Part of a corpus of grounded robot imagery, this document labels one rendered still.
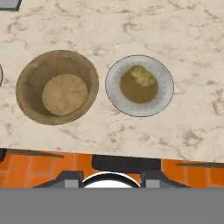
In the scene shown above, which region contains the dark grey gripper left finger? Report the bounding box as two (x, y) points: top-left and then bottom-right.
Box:
(32, 170), (85, 189)

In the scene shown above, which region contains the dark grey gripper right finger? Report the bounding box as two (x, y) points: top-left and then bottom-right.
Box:
(139, 170), (191, 189)

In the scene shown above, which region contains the brown wooden bowl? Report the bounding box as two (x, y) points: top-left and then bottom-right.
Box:
(15, 49), (100, 127)

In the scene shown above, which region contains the yellow-brown potato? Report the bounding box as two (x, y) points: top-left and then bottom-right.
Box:
(129, 64), (158, 88)

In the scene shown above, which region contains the white round thing, black rim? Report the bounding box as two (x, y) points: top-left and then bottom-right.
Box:
(81, 171), (141, 189)

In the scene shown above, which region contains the grey plate with brown centre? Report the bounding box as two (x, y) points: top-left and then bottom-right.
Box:
(104, 54), (175, 118)

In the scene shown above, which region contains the dark grey sink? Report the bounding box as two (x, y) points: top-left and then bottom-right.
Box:
(0, 0), (23, 12)

